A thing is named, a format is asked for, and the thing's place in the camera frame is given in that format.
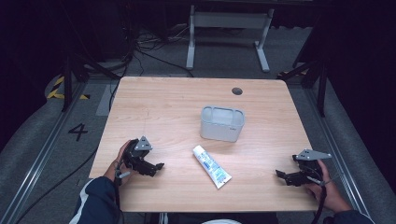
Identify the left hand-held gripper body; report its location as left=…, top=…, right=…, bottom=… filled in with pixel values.
left=122, top=135, right=153, bottom=173

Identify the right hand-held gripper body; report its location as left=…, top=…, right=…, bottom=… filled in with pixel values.
left=291, top=148, right=332, bottom=187

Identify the white toothpaste tube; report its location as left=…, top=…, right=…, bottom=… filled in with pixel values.
left=192, top=145, right=233, bottom=189

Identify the white plastic organizer box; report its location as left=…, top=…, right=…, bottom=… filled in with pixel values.
left=199, top=105, right=246, bottom=144

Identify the person's left hand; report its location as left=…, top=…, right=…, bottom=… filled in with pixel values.
left=103, top=139, right=134, bottom=186

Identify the person's right hand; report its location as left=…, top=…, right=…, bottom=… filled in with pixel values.
left=304, top=160, right=353, bottom=213

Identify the black metal stand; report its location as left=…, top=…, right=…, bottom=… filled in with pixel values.
left=276, top=59, right=329, bottom=119
left=61, top=50, right=121, bottom=113

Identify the yellow black hazard tape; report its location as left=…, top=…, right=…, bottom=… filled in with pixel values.
left=46, top=76, right=92, bottom=101

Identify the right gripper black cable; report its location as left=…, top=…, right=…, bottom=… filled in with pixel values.
left=306, top=175, right=329, bottom=224

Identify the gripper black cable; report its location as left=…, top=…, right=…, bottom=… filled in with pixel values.
left=306, top=175, right=329, bottom=224
left=113, top=169, right=133, bottom=216

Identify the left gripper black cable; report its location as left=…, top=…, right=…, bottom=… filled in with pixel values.
left=113, top=169, right=133, bottom=216

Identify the aluminium floor rail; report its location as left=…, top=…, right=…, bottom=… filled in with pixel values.
left=303, top=87, right=372, bottom=218
left=0, top=82, right=90, bottom=224

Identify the long black floor cable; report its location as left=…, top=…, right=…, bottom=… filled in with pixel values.
left=14, top=144, right=101, bottom=224

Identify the tangle of black floor cables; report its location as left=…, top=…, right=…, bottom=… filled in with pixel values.
left=106, top=22, right=195, bottom=111

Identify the grey metal desk frame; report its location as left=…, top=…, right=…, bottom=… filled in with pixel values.
left=185, top=4, right=276, bottom=74

